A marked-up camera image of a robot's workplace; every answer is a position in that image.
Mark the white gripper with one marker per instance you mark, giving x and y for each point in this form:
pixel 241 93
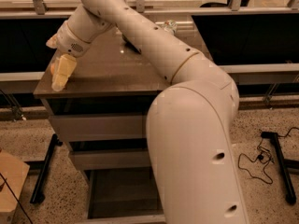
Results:
pixel 69 40

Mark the orange fruit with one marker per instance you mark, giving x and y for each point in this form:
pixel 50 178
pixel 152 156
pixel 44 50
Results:
pixel 52 68

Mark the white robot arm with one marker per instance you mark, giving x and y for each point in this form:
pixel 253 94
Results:
pixel 187 124

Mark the grey drawer cabinet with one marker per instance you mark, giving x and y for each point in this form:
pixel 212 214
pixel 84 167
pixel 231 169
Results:
pixel 110 79

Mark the top grey drawer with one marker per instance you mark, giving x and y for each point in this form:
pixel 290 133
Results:
pixel 100 127

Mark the middle grey drawer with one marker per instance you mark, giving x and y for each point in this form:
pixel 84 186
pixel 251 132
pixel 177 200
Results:
pixel 110 159

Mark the bottom open grey drawer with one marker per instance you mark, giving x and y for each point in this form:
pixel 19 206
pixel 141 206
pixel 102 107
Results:
pixel 123 196

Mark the green crushed soda can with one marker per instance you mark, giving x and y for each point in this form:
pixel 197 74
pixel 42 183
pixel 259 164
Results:
pixel 129 44

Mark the silver crushed soda can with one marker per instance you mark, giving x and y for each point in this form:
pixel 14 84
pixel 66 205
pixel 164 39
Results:
pixel 170 26

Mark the brown cardboard box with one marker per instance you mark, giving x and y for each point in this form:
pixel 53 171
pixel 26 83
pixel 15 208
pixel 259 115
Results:
pixel 13 174

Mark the black left table leg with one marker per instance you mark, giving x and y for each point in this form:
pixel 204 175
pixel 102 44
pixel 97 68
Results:
pixel 43 167

